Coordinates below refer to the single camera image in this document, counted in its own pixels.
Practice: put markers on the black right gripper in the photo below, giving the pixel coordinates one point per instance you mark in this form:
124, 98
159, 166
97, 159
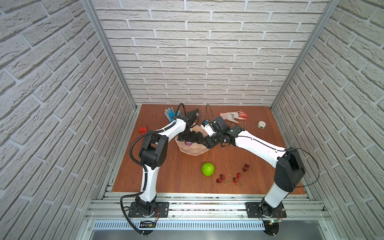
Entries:
208, 142

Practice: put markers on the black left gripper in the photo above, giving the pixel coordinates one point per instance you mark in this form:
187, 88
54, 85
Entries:
188, 136

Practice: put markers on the purple fake fruit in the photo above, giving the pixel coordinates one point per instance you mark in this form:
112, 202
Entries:
188, 143

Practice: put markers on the pink wavy fruit bowl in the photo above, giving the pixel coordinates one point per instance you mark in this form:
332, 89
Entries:
194, 149

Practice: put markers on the green bumpy fake fruit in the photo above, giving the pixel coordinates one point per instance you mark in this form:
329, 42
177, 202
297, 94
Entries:
208, 169

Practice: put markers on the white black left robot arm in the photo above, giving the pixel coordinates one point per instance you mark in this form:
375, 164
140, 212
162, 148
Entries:
150, 151

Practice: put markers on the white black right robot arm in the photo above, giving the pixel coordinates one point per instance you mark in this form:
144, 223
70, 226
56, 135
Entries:
289, 167

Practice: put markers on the fake cherry pair right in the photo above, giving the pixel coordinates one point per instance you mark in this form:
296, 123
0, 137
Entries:
246, 167

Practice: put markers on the red white work glove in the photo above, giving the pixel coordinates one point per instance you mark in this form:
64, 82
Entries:
234, 117

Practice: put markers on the blue work glove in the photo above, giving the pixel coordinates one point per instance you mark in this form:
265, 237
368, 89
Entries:
170, 114

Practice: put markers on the white tape roll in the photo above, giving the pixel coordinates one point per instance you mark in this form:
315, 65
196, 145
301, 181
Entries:
261, 124

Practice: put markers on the red black pipe wrench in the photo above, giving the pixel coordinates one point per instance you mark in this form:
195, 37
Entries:
143, 130

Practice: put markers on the aluminium rail frame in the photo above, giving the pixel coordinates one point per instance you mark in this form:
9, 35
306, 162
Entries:
217, 212

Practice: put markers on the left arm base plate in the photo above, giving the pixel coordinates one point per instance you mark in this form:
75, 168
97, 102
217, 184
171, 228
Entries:
153, 210

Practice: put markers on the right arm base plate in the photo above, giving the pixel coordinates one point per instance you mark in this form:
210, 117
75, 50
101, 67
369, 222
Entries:
263, 210

